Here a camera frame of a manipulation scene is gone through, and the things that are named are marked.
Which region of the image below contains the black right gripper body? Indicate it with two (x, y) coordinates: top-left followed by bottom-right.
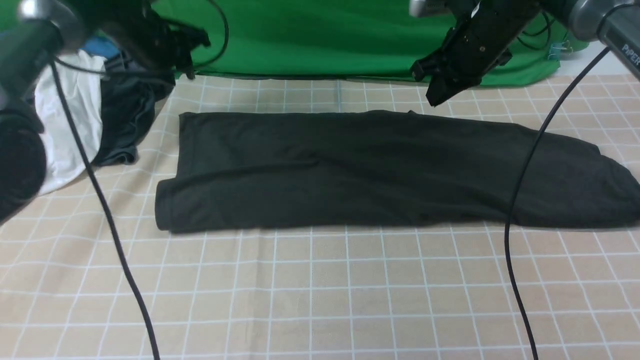
(441, 0), (540, 81)

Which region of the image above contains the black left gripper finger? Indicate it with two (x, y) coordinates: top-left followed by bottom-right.
(174, 52), (195, 80)
(174, 26), (211, 51)

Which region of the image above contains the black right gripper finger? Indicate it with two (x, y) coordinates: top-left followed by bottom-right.
(410, 52), (451, 82)
(425, 75), (481, 107)

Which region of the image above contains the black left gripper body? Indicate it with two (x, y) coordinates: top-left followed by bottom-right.
(100, 0), (196, 68)

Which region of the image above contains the dark gray long-sleeve shirt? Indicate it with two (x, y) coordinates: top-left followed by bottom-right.
(155, 110), (640, 235)

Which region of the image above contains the blue crumpled garment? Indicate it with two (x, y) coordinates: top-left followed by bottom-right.
(81, 36), (121, 60)

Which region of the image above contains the dark crumpled garment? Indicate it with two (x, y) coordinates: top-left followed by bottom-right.
(92, 74), (176, 167)

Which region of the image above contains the white crumpled garment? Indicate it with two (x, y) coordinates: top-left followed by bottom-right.
(34, 50), (107, 196)

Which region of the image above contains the blue binder clip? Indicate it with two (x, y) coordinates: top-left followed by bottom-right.
(547, 40), (574, 60)

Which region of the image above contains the green backdrop cloth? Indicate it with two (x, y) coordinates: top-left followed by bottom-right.
(0, 0), (591, 87)

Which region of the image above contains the beige checkered tablecloth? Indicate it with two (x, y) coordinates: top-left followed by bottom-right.
(0, 75), (640, 360)

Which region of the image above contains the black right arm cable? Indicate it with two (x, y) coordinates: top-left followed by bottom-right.
(504, 10), (612, 360)

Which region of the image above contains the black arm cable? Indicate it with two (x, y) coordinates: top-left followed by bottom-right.
(504, 10), (612, 360)
(50, 0), (231, 360)

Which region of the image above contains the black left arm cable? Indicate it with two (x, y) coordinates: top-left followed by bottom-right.
(50, 0), (231, 360)

